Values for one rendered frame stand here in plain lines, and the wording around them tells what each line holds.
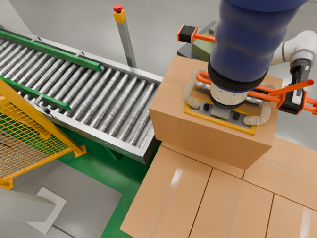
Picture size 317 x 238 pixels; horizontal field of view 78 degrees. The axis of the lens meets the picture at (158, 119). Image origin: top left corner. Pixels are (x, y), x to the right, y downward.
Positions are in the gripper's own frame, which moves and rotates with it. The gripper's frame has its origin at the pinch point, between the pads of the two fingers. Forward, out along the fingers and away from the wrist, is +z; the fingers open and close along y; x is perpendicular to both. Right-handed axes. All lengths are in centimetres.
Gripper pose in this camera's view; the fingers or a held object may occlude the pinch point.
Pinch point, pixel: (294, 100)
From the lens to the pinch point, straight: 99.1
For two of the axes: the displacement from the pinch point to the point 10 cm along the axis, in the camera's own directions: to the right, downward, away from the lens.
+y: 0.7, 4.8, 8.8
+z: -4.3, 8.1, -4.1
